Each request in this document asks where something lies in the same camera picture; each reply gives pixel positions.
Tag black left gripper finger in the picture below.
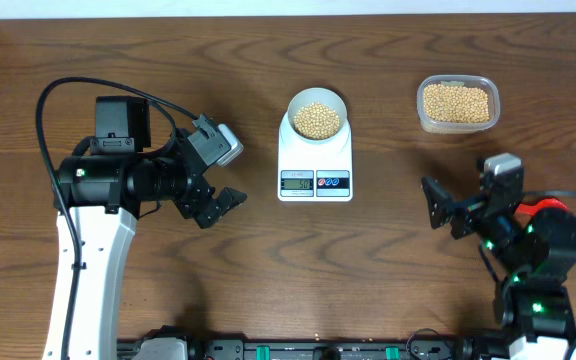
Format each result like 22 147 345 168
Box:
192 114 218 139
193 187 247 229

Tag red measuring scoop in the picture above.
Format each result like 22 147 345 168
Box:
515 197 569 217

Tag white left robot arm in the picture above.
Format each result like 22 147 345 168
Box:
43 96 247 359

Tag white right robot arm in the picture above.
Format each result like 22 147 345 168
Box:
421 169 576 359

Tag white digital kitchen scale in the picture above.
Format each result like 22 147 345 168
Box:
277 108 354 202

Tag soybeans in bowl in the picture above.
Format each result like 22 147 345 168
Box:
294 102 342 140

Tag light grey bowl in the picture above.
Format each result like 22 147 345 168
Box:
286 87 350 146

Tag pile of soybeans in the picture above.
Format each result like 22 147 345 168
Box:
422 83 490 123

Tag clear plastic container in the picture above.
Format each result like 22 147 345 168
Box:
417 74 501 134

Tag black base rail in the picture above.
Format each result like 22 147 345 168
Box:
117 326 510 360

